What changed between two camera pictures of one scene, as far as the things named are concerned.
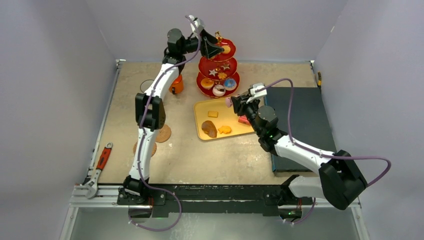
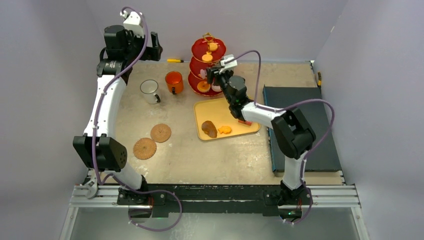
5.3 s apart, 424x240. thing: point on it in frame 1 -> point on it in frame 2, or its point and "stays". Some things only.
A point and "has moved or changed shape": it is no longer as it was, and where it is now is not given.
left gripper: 208,50 -> 152,53
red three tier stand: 217,78 has moved or changed shape
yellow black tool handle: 319,80 stays
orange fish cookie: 226,129 stays
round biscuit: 227,49 has moved or changed shape
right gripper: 238,104 -> 213,75
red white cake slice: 243,119 stays
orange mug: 176,86 stays
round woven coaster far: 163,134 stays
